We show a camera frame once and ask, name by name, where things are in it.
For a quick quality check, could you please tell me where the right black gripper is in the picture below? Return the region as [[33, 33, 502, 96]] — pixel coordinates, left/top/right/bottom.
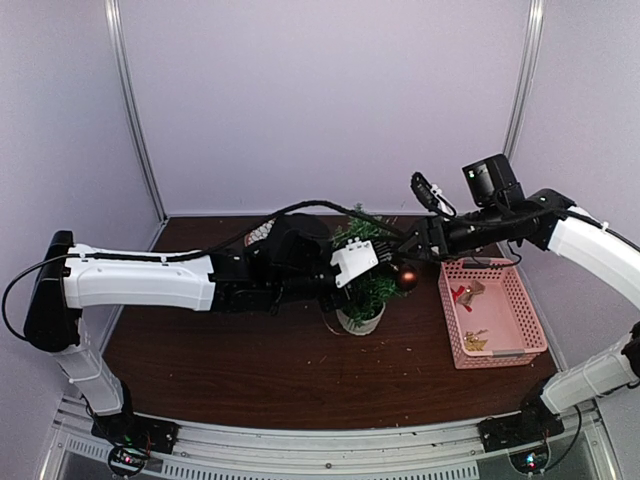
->
[[391, 202, 509, 262]]

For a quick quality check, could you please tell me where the red bauble ornament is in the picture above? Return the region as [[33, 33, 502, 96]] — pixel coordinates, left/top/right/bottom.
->
[[396, 264, 419, 292]]

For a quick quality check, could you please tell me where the fairy light wire string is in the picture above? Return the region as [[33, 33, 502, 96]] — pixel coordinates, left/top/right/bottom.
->
[[322, 309, 346, 337]]

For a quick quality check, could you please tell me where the red burlap bow ornament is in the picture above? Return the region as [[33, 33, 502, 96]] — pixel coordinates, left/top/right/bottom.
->
[[451, 280, 486, 313]]

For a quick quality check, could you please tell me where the small green christmas tree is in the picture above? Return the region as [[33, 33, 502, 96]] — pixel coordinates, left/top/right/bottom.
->
[[332, 217, 408, 336]]

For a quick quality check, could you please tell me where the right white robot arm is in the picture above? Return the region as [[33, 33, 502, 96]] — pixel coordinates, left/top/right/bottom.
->
[[409, 154, 639, 442]]

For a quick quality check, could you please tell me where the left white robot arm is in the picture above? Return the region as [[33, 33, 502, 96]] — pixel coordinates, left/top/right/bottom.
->
[[23, 214, 378, 444]]

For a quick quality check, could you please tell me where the patterned ceramic plate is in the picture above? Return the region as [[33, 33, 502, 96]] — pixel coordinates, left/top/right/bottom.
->
[[244, 220, 274, 246]]

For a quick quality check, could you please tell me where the pink plastic basket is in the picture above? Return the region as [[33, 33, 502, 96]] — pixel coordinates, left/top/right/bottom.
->
[[438, 257, 548, 370]]

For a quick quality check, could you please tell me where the gold star ornament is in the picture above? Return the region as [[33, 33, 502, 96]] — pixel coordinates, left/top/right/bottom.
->
[[463, 334, 488, 352]]

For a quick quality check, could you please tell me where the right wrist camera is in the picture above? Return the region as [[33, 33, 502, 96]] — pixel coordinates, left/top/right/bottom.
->
[[410, 172, 457, 218]]

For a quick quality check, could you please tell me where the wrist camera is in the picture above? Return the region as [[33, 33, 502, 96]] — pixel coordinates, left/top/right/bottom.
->
[[410, 172, 457, 218], [330, 237, 393, 289]]

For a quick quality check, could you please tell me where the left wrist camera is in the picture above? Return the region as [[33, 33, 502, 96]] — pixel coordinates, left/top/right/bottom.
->
[[330, 237, 393, 289]]

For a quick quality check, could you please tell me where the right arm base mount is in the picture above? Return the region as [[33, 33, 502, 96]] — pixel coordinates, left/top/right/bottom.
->
[[477, 414, 565, 453]]

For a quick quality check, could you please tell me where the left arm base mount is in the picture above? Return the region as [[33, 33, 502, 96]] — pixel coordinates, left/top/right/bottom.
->
[[91, 416, 179, 454]]

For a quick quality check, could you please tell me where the right aluminium frame post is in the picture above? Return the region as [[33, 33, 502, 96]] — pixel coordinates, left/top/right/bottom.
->
[[503, 0, 545, 162]]

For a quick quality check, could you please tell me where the aluminium frame post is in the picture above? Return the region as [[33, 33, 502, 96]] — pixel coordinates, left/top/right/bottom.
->
[[503, 0, 545, 162], [104, 0, 168, 222]]

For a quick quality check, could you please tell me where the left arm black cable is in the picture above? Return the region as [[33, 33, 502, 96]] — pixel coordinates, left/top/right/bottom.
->
[[1, 199, 416, 341]]

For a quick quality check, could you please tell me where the left aluminium frame post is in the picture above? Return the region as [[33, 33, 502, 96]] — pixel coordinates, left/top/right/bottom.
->
[[104, 0, 168, 222]]

